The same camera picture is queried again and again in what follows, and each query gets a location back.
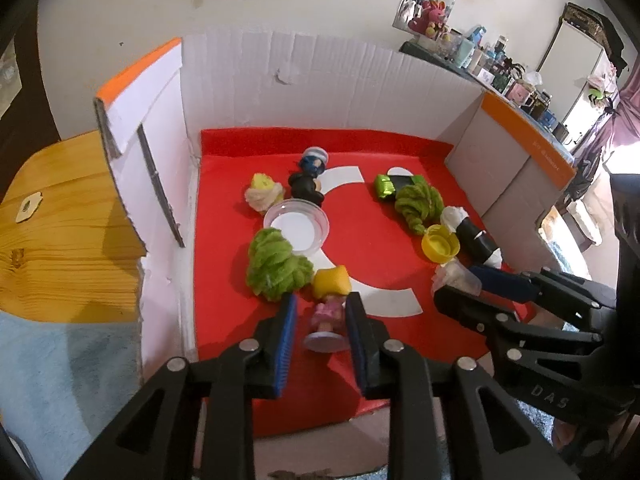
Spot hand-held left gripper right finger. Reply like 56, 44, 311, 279
345, 291, 581, 480

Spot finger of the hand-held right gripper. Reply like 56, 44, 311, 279
467, 265, 618, 333
432, 284, 605, 357

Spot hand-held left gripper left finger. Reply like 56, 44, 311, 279
65, 292, 300, 480

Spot clear plastic wrapper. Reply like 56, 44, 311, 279
432, 259, 483, 296

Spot yellow-haired pink figurine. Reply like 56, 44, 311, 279
304, 265, 351, 353

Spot black and white sock roll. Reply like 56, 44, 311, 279
440, 205, 503, 268

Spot yellow bottle cap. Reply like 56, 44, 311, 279
421, 225, 461, 264

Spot green yarn ball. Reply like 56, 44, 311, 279
246, 227, 315, 303
395, 182, 446, 236

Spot clear plastic lid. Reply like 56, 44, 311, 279
262, 198, 331, 255

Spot green packets with black band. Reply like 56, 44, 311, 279
374, 172, 426, 204

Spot yellow and white figurine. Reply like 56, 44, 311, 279
244, 172, 286, 213

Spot black-haired blue figurine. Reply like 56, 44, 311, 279
287, 146, 328, 207

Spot orange cardboard box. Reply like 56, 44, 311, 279
94, 30, 578, 441

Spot purple curtain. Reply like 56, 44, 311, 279
570, 50, 640, 201

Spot green hanging toy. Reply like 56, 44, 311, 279
587, 77, 621, 106

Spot white refrigerator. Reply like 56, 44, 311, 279
537, 20, 608, 126

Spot light blue towel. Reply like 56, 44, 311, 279
0, 310, 566, 480

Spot side table with dark cloth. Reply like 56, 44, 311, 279
399, 40, 576, 151

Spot pink bunny plush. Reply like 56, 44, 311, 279
409, 0, 448, 38

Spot dark suitcase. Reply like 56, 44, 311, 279
562, 2, 626, 46

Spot small wooden tag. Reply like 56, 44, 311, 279
14, 191, 45, 222

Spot dark brown door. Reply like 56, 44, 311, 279
0, 0, 63, 141

